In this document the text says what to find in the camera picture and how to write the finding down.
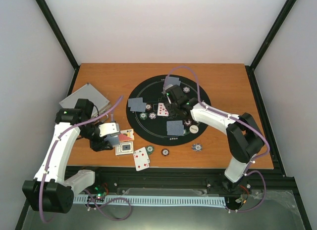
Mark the nine of diamonds card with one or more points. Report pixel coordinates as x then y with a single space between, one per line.
162 111

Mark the metal front tray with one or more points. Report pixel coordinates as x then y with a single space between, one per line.
273 210

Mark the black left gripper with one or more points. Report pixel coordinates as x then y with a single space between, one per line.
100 145

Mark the four of diamonds card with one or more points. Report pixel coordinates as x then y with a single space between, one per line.
141 159

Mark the green poker chip stack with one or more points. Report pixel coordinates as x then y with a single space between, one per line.
149 149

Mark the orange poker chip stack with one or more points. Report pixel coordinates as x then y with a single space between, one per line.
165 152

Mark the orange chip seat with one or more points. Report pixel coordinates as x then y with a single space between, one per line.
188 122

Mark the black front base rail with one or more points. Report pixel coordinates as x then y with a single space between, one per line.
210 179

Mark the black round poker mat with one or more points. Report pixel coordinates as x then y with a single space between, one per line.
154 130

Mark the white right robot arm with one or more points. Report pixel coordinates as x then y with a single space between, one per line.
244 137

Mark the black left rear frame post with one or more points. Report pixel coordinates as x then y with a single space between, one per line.
43 6

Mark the black right rear frame post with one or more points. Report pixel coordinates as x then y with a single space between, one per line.
284 12

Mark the black right frame rail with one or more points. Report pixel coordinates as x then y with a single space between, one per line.
274 152

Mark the dealt blue backed card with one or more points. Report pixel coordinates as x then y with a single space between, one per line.
135 102

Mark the blue backed card deck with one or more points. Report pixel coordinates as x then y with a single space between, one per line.
113 140

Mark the black frame post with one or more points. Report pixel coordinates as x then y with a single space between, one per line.
43 6
284 12

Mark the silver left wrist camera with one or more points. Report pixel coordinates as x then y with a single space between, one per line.
109 129

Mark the light blue cable duct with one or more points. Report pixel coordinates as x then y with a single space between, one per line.
163 201

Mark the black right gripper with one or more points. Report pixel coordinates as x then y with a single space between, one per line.
170 112

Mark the blue poker chip stack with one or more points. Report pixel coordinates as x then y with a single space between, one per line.
197 147

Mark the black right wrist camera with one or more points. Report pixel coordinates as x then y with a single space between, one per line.
174 94

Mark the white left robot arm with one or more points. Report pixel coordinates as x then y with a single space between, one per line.
49 191

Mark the white dealer button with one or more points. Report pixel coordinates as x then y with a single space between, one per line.
193 129

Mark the seat card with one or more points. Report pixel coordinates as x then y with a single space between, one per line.
173 83
138 107
175 130
173 79
174 123

